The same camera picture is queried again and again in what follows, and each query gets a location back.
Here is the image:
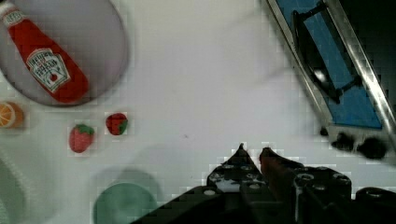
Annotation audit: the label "green round bowl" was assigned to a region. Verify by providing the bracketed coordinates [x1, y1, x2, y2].
[92, 183, 157, 224]

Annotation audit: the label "dark red strawberry toy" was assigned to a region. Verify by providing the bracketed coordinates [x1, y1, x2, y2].
[106, 113, 128, 135]

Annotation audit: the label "light red strawberry toy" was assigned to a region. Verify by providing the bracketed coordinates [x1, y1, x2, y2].
[68, 124, 94, 153]

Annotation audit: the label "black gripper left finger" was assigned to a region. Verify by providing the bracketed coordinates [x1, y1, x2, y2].
[206, 143, 265, 203]

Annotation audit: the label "red ketchup bottle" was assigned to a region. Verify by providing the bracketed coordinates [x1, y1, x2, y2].
[1, 0, 89, 104]

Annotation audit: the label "red-tipped gripper right finger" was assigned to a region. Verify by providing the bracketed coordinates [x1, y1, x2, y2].
[259, 147, 353, 218]

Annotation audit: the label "black toaster oven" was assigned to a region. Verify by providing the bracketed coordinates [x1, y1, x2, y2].
[323, 0, 396, 166]

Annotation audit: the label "orange slice toy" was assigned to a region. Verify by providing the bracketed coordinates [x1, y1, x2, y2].
[0, 102, 24, 129]

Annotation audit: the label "black oven knobs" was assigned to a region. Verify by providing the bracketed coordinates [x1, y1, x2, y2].
[319, 126, 389, 160]

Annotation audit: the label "green perforated strainer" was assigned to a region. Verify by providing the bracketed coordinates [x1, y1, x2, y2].
[0, 152, 29, 224]

